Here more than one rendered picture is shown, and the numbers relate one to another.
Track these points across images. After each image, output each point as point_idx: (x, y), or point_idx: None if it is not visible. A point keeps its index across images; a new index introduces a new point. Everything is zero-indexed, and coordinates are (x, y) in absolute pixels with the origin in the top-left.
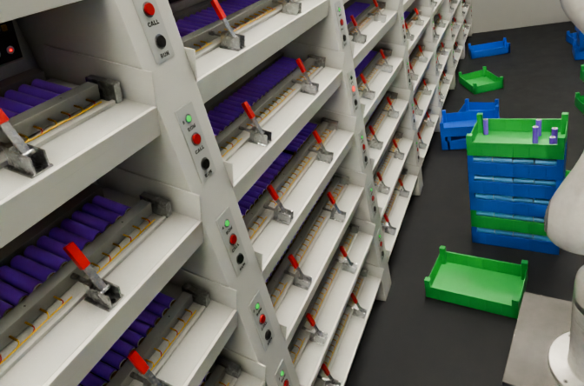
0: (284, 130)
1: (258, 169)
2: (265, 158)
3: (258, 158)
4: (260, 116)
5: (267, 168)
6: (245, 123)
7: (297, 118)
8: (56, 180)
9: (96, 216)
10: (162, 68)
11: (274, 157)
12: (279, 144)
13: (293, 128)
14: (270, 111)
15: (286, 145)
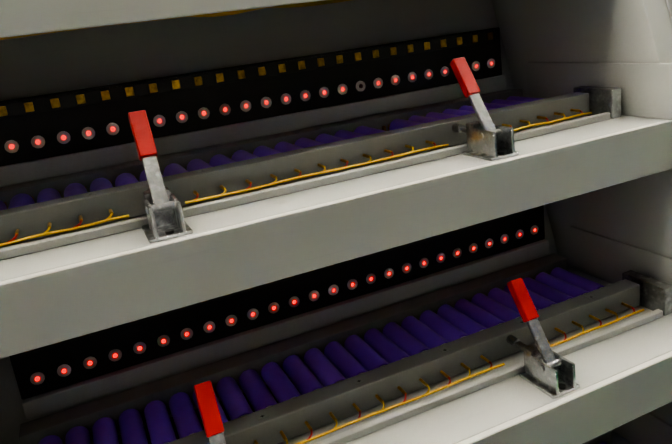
0: None
1: None
2: None
3: None
4: None
5: (80, 24)
6: None
7: None
8: None
9: None
10: None
11: (129, 8)
12: None
13: None
14: None
15: (220, 5)
